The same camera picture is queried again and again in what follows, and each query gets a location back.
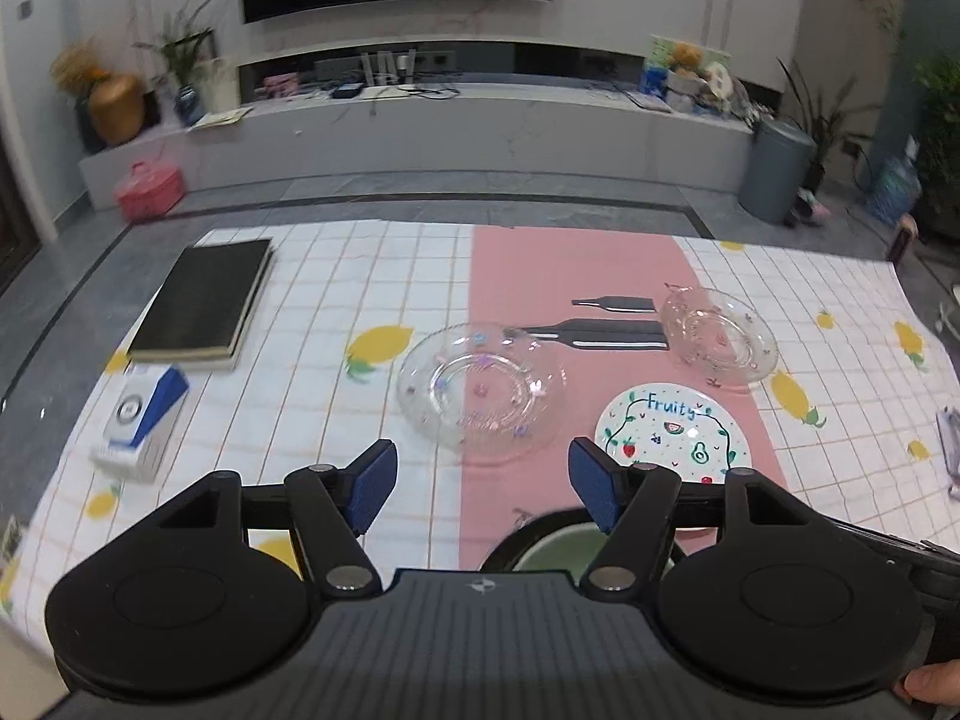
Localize green plant in blue vase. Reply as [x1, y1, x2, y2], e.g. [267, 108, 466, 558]
[133, 0, 226, 128]

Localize green ceramic bowl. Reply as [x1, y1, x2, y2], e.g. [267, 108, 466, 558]
[516, 525, 677, 572]

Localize tall potted plant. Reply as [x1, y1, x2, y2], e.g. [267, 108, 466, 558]
[776, 56, 872, 193]

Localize dark wooden cabinet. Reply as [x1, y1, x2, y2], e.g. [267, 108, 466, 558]
[0, 142, 40, 265]

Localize white picture card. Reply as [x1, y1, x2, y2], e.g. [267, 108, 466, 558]
[201, 56, 241, 110]

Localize white fruit print plate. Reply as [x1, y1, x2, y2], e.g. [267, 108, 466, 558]
[595, 382, 753, 535]

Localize grey trash bin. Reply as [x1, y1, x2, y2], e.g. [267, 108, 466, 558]
[739, 118, 818, 224]

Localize leafy green bush plant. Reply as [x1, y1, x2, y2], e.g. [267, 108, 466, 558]
[911, 52, 960, 205]

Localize orange steel bowl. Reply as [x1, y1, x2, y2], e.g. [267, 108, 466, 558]
[478, 508, 685, 572]

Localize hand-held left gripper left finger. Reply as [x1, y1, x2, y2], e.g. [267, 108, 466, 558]
[135, 439, 399, 602]

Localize dried yellow flowers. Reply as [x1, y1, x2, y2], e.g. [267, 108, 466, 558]
[51, 41, 103, 95]

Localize pink storage basket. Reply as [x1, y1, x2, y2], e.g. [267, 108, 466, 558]
[115, 161, 186, 223]

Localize grey stone tv console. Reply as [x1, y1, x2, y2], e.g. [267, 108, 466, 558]
[79, 41, 755, 212]

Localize green poster card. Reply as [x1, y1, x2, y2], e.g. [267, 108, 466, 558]
[649, 35, 732, 92]

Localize clear glass floral plate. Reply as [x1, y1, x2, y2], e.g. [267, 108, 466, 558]
[397, 322, 568, 464]
[660, 286, 779, 383]

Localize white router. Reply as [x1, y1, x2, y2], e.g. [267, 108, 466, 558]
[360, 51, 418, 88]

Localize checked lemon print tablecloth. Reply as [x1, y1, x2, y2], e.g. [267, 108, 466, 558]
[0, 219, 960, 625]

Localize white grey phone stand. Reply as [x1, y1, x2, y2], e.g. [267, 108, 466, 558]
[936, 405, 960, 497]

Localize beige phone stand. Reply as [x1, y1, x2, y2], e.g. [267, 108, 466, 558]
[889, 214, 920, 264]

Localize person's right hand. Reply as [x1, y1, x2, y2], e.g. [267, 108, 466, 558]
[892, 661, 960, 708]

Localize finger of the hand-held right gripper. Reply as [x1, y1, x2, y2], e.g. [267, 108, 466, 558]
[821, 514, 938, 554]

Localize gold vase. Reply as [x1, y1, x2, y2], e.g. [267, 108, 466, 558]
[88, 75, 146, 148]

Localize blue water jug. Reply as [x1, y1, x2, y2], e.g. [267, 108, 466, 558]
[868, 157, 924, 227]

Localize black hardcover book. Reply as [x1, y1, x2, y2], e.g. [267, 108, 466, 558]
[126, 238, 275, 373]

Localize blue and white box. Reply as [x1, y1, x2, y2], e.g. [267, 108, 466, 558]
[88, 364, 191, 483]

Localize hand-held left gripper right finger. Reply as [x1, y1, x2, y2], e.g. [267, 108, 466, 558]
[568, 437, 863, 601]

